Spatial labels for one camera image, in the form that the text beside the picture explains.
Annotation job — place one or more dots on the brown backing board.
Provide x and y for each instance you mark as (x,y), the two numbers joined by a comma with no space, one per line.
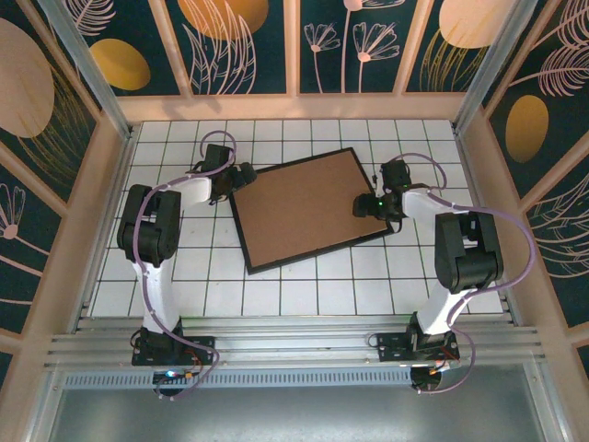
(308,207)

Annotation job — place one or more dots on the aluminium corner post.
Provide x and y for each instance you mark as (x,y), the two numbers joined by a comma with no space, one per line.
(97,78)
(489,69)

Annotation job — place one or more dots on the black electronics module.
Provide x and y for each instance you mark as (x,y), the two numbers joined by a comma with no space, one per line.
(171,374)
(425,378)

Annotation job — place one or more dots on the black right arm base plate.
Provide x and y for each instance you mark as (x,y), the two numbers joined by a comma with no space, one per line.
(391,343)

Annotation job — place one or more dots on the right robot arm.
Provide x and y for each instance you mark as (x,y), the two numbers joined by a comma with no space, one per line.
(437,308)

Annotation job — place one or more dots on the black picture frame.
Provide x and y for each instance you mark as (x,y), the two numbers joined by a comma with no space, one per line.
(322,251)

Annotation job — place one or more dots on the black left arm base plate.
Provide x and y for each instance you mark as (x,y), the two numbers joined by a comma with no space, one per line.
(202,345)

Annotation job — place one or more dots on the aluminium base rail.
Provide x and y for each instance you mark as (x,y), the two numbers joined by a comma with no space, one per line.
(294,343)

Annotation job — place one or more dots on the grey metal panel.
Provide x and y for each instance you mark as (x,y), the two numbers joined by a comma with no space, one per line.
(294,414)

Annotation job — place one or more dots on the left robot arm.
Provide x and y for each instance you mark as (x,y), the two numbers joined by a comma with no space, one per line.
(156,294)

